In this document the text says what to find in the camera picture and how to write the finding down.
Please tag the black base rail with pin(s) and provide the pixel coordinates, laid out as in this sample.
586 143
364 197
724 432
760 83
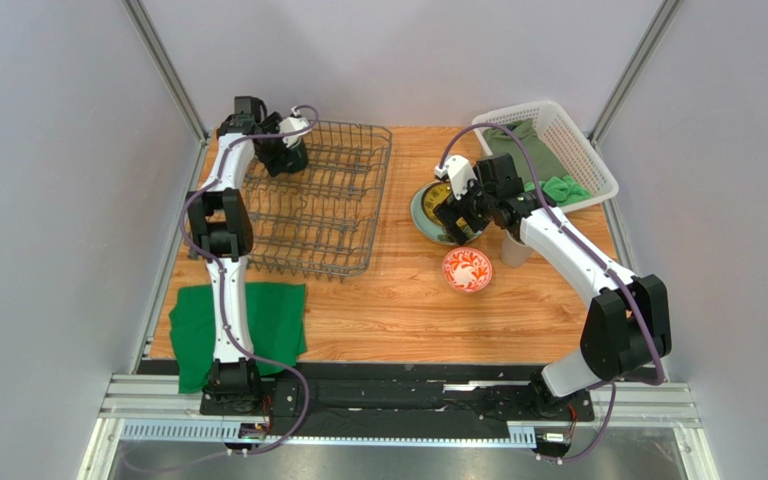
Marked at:
399 401

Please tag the yellow patterned plate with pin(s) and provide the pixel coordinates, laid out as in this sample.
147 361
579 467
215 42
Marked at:
432 196

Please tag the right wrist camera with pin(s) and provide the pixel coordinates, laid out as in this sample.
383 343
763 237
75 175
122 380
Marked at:
458 172

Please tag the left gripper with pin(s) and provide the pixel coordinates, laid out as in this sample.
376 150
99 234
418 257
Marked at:
272 125

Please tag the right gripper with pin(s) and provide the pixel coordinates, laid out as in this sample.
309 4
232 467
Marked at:
463 209

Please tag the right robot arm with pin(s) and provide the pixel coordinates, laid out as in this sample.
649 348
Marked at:
628 322

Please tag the grey wire dish rack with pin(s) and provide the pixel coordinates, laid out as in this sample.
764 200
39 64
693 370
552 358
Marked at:
318 222

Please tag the red white patterned bowl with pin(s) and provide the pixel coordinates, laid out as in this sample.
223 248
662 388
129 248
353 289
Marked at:
467 270

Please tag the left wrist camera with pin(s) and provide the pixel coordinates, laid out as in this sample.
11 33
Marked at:
292 129

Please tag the dark green mug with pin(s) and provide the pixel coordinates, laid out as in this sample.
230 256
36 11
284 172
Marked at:
285 158

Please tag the light blue flower plate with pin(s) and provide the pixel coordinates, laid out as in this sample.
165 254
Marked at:
428 229

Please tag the bright green microfiber towel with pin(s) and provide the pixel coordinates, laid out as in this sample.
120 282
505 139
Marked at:
564 191

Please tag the aluminium frame post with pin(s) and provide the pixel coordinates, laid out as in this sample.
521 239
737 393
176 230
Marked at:
151 38
644 51

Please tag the beige cup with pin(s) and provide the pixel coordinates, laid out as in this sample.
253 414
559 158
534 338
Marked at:
513 252

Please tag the left aluminium frame post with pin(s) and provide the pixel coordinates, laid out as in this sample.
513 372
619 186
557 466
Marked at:
151 38

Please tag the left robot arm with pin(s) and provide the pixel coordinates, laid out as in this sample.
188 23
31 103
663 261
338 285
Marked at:
220 230

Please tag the white plastic basket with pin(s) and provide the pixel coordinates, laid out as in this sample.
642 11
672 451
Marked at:
561 135

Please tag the dark green cloth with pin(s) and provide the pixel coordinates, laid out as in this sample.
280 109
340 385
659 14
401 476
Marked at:
275 317

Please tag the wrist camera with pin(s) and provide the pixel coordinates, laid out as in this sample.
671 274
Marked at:
458 172
292 129

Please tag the right aluminium frame post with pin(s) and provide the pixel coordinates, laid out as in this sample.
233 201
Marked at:
644 51

